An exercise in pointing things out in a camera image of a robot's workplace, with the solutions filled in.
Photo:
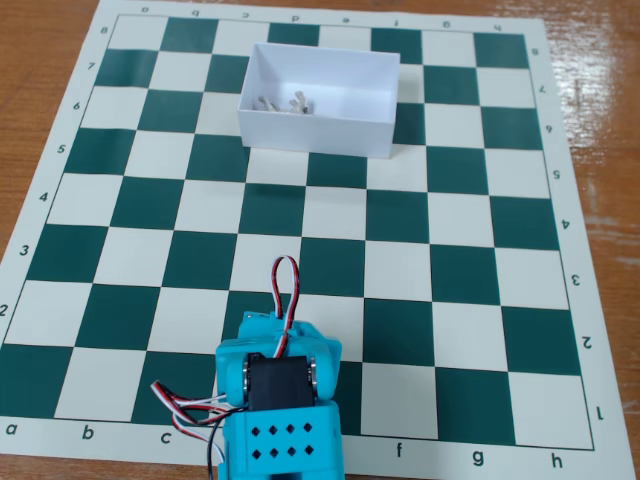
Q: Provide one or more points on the cyan robot arm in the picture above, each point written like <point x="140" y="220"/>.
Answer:
<point x="280" y="440"/>

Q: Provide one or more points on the white rectangular open box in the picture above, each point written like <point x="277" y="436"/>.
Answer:
<point x="320" y="132"/>

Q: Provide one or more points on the green white chessboard mat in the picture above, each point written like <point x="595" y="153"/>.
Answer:
<point x="400" y="250"/>

